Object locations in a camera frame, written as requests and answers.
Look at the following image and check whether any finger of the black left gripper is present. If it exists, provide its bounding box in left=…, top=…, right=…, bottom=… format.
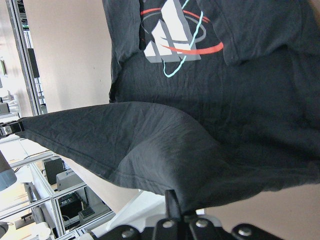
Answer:
left=0, top=120, right=24, bottom=137

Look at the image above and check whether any black t-shirt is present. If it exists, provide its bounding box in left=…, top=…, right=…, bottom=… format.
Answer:
left=19, top=0, right=320, bottom=212

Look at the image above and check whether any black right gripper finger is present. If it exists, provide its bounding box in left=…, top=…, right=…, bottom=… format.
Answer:
left=164, top=189, right=182, bottom=221

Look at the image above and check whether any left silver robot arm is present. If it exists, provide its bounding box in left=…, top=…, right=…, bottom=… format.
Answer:
left=0, top=120, right=24, bottom=191

